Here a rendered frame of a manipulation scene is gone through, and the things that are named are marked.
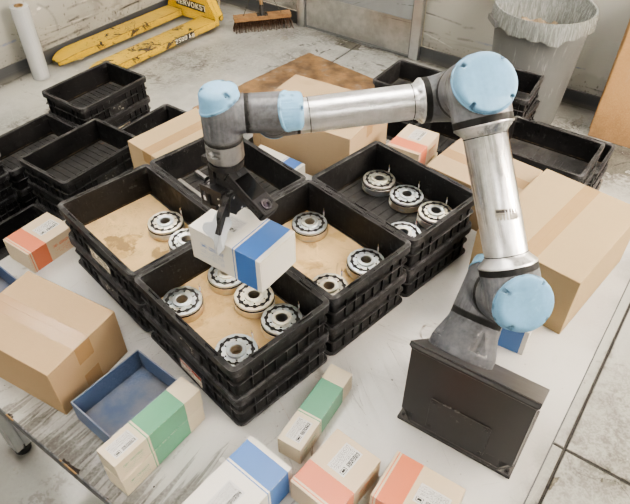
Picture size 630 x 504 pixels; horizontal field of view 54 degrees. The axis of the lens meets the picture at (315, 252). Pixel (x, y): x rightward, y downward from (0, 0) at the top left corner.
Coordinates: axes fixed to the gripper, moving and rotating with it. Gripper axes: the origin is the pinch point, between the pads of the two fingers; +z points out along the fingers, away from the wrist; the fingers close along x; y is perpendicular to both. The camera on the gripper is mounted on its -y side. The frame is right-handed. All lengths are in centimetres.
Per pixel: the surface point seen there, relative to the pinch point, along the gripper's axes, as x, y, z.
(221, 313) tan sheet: 2.3, 8.1, 27.8
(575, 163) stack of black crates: -171, -35, 62
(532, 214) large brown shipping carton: -72, -43, 21
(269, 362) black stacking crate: 9.5, -13.4, 23.9
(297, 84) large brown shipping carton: -95, 57, 20
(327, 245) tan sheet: -34.3, 0.9, 27.8
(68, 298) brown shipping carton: 23, 41, 25
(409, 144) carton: -91, 6, 26
